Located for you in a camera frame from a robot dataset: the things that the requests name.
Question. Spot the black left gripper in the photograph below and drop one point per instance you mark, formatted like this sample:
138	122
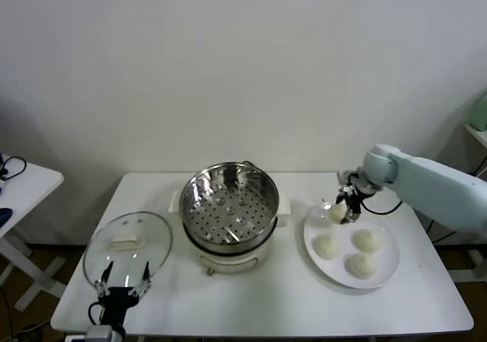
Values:
116	298

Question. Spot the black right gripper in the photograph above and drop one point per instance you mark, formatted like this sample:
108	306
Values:
359	189

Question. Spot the white steamed baozi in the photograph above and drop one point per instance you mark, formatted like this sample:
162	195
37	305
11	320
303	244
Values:
367	241
336	213
360	265
325	247

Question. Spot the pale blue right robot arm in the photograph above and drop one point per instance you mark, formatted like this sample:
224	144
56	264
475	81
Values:
437	189

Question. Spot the perforated steel steamer basket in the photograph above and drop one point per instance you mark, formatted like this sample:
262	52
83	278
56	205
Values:
198	189

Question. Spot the white round plate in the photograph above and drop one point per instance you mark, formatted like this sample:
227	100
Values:
335	273

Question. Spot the cream electric cooking pot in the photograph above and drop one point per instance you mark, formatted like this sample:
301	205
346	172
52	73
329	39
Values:
228	262

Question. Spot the white side table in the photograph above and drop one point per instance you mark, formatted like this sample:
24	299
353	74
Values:
30	189

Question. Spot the dark blue object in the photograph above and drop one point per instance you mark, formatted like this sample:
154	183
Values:
5	214

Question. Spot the white table base foot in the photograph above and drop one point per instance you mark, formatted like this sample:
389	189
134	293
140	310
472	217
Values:
475	258

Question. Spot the white shelf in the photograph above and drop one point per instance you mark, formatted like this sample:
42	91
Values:
480	134

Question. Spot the pale green appliance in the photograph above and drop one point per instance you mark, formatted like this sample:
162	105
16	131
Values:
480	113

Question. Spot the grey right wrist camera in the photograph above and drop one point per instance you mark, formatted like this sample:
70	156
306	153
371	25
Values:
345	176

